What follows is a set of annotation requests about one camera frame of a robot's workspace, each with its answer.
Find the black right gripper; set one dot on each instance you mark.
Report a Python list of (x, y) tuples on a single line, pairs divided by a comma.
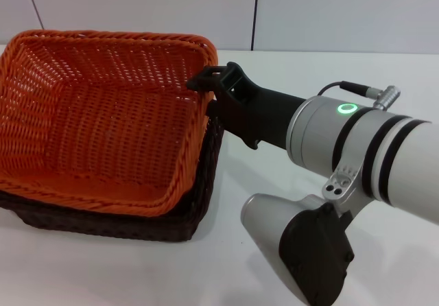
[(260, 117)]

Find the orange woven basket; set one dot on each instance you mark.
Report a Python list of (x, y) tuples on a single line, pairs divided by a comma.
[(103, 131)]

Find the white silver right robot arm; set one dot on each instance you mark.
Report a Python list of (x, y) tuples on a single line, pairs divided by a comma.
[(377, 148)]

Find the dark brown woven basket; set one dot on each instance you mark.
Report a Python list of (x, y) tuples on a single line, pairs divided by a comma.
[(202, 210)]

